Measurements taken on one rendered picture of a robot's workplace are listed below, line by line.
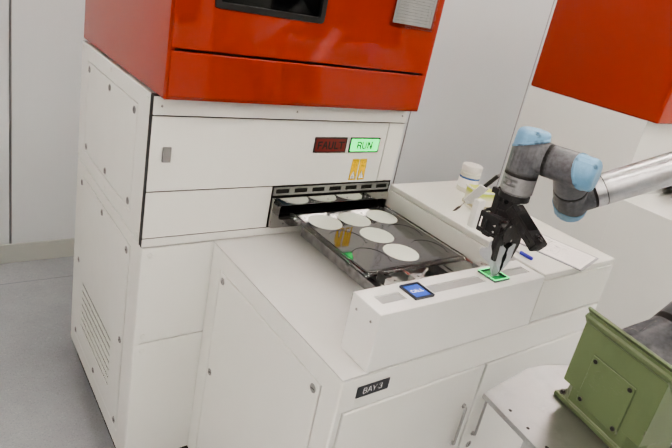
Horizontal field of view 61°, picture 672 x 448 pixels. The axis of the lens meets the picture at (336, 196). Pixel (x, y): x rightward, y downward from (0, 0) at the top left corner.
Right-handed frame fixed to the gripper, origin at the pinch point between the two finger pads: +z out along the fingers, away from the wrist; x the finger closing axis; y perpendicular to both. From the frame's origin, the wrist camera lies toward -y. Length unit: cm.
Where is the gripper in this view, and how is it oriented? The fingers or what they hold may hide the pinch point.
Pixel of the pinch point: (497, 272)
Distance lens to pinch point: 145.0
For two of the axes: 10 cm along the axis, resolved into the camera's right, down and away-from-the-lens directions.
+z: -1.9, 9.2, 3.4
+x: -8.0, 0.6, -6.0
